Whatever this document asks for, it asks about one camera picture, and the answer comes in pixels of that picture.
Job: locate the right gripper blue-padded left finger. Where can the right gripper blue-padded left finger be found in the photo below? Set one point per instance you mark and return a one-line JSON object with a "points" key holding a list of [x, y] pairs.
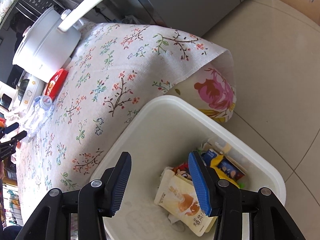
{"points": [[115, 179]]}

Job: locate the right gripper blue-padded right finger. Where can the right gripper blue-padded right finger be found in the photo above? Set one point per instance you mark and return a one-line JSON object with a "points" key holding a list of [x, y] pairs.
{"points": [[203, 184]]}

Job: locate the yellow snack wrapper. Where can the yellow snack wrapper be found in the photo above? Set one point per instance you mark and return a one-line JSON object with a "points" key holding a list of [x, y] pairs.
{"points": [[226, 169]]}

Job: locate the beige snack bag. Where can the beige snack bag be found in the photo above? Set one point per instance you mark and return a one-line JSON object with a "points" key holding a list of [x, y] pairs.
{"points": [[182, 205]]}

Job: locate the white plastic trash bin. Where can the white plastic trash bin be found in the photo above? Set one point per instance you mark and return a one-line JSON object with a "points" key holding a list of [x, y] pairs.
{"points": [[162, 135]]}

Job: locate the clear plastic water bottle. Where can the clear plastic water bottle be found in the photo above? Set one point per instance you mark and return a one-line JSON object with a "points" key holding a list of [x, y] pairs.
{"points": [[38, 114]]}

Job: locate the ceramic bowl with pattern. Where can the ceramic bowl with pattern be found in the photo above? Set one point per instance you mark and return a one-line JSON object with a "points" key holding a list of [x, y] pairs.
{"points": [[28, 90]]}

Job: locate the red snack packet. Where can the red snack packet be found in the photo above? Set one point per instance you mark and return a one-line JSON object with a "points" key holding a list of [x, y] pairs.
{"points": [[55, 84]]}

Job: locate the pink floral under cloth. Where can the pink floral under cloth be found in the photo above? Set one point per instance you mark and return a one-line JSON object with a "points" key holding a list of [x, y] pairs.
{"points": [[208, 91]]}

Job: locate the white electric cooking pot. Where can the white electric cooking pot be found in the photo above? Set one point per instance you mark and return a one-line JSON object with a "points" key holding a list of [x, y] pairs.
{"points": [[49, 42]]}

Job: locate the floral tablecloth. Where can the floral tablecloth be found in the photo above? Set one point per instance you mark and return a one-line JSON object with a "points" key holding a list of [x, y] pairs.
{"points": [[115, 70]]}

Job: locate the black microwave oven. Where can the black microwave oven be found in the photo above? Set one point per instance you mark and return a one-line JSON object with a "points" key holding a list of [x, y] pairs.
{"points": [[21, 15]]}

